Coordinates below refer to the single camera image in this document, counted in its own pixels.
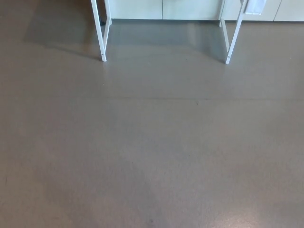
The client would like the white table with metal frame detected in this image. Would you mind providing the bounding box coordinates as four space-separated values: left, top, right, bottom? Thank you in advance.
91 0 249 65

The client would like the white cabinet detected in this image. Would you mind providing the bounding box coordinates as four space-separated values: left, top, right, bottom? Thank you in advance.
104 0 304 22

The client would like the white cloth bag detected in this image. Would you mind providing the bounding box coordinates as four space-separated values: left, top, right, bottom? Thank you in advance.
244 0 267 16

